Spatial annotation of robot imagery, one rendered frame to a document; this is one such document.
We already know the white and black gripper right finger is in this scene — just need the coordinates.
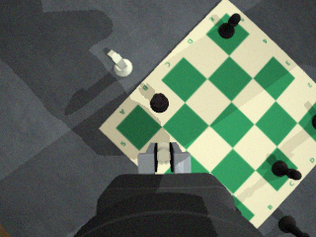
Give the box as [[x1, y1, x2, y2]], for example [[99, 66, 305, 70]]
[[169, 142, 191, 174]]

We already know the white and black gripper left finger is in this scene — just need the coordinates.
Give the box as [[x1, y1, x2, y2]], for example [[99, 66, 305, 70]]
[[137, 142, 158, 174]]

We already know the green and cream chessboard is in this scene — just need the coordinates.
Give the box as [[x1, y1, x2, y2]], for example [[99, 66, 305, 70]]
[[100, 0, 316, 228]]

